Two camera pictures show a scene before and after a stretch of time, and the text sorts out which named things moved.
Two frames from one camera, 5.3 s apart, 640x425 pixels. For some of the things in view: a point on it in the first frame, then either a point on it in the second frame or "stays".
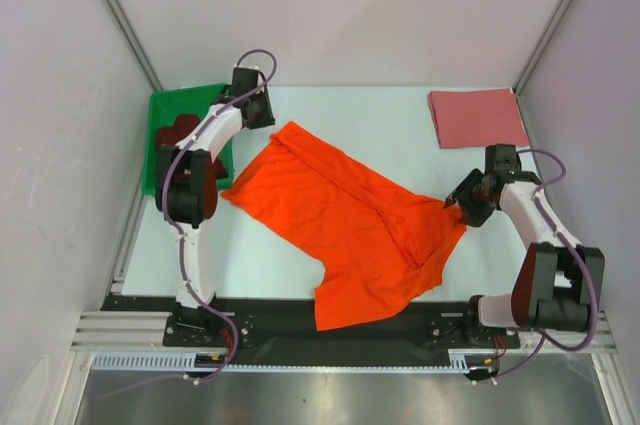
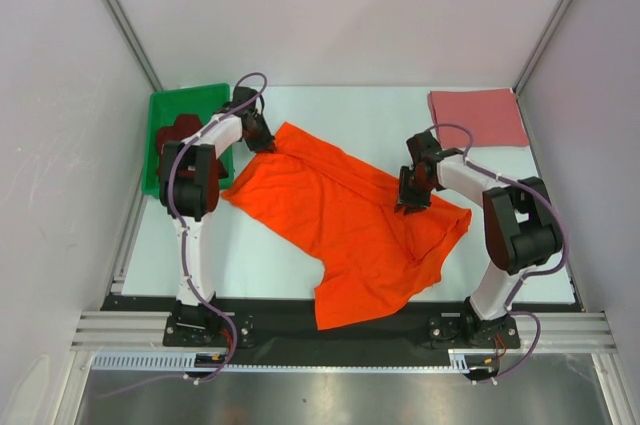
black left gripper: x=267 y=119 -> x=265 y=144
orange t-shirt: x=382 y=252 stays
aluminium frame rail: x=145 y=330 stays
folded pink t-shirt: x=477 y=118 stays
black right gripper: x=463 y=200 -> x=411 y=196
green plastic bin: x=165 y=106 stays
